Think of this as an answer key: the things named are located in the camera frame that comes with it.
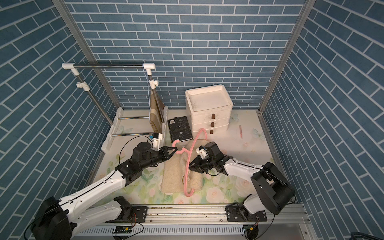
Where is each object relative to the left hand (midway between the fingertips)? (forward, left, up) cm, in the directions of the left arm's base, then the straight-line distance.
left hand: (181, 150), depth 75 cm
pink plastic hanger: (+3, -4, -6) cm, 8 cm away
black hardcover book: (+28, +5, -18) cm, 33 cm away
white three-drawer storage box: (+27, -15, +4) cm, 31 cm away
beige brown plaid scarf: (+24, +16, +3) cm, 29 cm away
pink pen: (+27, -40, -20) cm, 52 cm away
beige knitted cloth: (-7, +5, -19) cm, 21 cm away
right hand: (-4, -4, -11) cm, 12 cm away
